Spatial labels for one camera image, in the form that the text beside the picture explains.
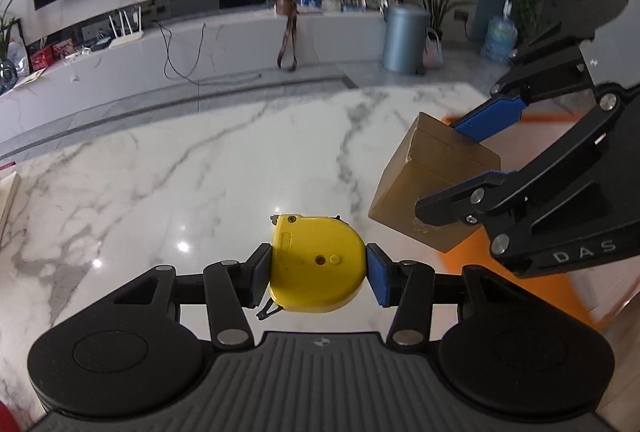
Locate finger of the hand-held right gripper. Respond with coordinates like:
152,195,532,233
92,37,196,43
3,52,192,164
415,84,631,258
452,24,598,145

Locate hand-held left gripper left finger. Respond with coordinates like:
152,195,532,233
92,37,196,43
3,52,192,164
112,242,274,347

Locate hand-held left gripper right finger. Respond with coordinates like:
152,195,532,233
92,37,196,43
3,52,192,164
365,243,523,347

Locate brown cardboard box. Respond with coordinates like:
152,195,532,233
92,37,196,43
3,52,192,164
368,112,501,254

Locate yellow tape measure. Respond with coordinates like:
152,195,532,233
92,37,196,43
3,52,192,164
255,213,370,320

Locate orange cardboard box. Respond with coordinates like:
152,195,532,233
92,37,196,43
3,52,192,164
435,109,640,330

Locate blue water jug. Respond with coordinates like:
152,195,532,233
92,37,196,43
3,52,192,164
482,0,518,64

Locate woven handbag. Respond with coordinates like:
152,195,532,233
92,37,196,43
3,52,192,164
422,28,445,69

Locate blue-grey trash bin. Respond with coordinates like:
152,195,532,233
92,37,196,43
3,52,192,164
382,3,431,74

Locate white marble television cabinet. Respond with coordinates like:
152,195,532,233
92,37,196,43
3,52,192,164
0,7,396,145

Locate stack of books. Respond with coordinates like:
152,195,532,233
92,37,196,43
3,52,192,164
0,172,21,238

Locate white router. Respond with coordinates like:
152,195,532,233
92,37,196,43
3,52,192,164
107,7,144,49

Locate white standing pouch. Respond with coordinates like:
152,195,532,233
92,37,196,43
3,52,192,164
6,39,27,77

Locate green plant in glass vase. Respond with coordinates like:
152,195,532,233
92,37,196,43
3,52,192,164
0,0,23,88

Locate brown bag with strap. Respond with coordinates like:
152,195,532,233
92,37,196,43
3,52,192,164
275,0,301,73

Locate black cable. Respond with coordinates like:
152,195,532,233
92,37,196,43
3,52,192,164
157,19,208,85

